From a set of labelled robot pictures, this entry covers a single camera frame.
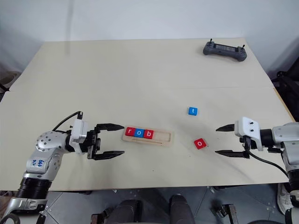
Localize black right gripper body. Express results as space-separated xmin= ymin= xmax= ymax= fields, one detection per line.
xmin=239 ymin=136 xmax=257 ymax=153

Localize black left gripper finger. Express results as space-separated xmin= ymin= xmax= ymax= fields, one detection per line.
xmin=93 ymin=150 xmax=126 ymax=161
xmin=95 ymin=123 xmax=125 ymax=134

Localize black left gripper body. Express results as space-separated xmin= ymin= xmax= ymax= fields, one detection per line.
xmin=85 ymin=125 xmax=102 ymax=161

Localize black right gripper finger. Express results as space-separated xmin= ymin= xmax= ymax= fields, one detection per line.
xmin=215 ymin=124 xmax=235 ymax=134
xmin=214 ymin=149 xmax=249 ymax=160

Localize red o tile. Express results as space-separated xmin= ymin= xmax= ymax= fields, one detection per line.
xmin=193 ymin=138 xmax=208 ymax=150

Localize wooden letter tray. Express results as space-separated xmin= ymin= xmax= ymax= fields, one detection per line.
xmin=121 ymin=127 xmax=175 ymax=148

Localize dark rounded shape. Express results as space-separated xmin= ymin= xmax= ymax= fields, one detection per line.
xmin=113 ymin=199 xmax=143 ymax=224
xmin=169 ymin=195 xmax=194 ymax=224

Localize white sneaker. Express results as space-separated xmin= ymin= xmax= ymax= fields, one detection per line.
xmin=277 ymin=183 xmax=292 ymax=215

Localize grey remote controller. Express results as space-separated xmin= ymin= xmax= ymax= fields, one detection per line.
xmin=202 ymin=38 xmax=248 ymax=63

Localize beige round object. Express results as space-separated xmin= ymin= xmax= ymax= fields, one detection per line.
xmin=0 ymin=71 xmax=21 ymax=92

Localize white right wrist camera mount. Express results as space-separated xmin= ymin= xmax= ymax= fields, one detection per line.
xmin=234 ymin=116 xmax=262 ymax=150

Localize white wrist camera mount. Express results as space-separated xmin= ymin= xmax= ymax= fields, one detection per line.
xmin=234 ymin=116 xmax=262 ymax=150
xmin=70 ymin=119 xmax=89 ymax=154

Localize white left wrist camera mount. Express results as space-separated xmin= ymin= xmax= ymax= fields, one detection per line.
xmin=70 ymin=119 xmax=89 ymax=154

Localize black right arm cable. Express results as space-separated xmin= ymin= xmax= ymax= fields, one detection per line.
xmin=249 ymin=150 xmax=291 ymax=181

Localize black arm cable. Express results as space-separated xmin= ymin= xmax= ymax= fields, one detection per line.
xmin=249 ymin=150 xmax=291 ymax=181
xmin=51 ymin=111 xmax=84 ymax=133

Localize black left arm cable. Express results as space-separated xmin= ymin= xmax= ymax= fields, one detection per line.
xmin=51 ymin=111 xmax=84 ymax=133

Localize dark metal bracket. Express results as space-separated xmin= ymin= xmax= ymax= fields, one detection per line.
xmin=91 ymin=207 xmax=113 ymax=224
xmin=214 ymin=204 xmax=236 ymax=224

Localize black chair frame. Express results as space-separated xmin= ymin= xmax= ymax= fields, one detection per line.
xmin=271 ymin=70 xmax=299 ymax=114

